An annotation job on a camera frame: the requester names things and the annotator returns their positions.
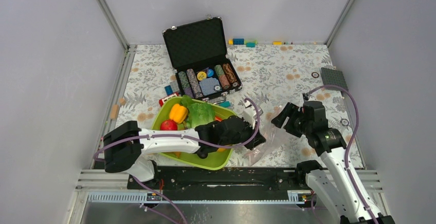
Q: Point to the teal block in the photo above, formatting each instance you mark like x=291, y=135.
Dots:
x=225, y=104

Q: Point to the yellow orange mango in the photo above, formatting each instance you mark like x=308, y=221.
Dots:
x=220, y=150

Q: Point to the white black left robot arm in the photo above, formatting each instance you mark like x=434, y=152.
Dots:
x=124, y=147

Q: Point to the clear pink zip top bag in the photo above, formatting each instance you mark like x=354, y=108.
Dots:
x=265, y=154

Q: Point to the red tomato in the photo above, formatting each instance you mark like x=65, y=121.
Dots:
x=168, y=125

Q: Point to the green napa cabbage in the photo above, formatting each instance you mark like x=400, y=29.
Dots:
x=199, y=113

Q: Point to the yellow bell pepper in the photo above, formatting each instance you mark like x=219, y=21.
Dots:
x=178, y=113

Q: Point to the blue yellow brick row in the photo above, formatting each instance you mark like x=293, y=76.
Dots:
x=241, y=41

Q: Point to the wooden block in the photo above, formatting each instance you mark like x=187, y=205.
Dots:
x=114, y=112

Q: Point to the blue toy brick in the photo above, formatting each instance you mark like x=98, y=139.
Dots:
x=168, y=90

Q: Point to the floral tablecloth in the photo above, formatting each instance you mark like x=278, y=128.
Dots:
x=271, y=76

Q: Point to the dark grey building baseplate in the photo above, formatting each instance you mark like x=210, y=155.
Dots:
x=333, y=77

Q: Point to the red white toy piece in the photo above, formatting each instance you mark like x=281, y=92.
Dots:
x=162, y=101

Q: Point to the green plastic tray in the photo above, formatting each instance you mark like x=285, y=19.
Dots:
x=214, y=161

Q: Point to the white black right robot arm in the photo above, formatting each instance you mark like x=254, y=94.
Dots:
x=335, y=181

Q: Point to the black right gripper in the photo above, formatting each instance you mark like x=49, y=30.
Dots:
x=291, y=110

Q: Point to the black poker chip case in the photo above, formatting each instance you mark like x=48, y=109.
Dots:
x=199, y=56

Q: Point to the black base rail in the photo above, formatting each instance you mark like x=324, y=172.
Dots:
x=183, y=183

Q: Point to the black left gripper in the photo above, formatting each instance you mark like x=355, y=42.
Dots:
x=258, y=140

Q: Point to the purple eggplant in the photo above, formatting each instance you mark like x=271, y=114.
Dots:
x=202, y=155

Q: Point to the yellow small brick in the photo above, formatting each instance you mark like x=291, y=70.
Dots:
x=277, y=43

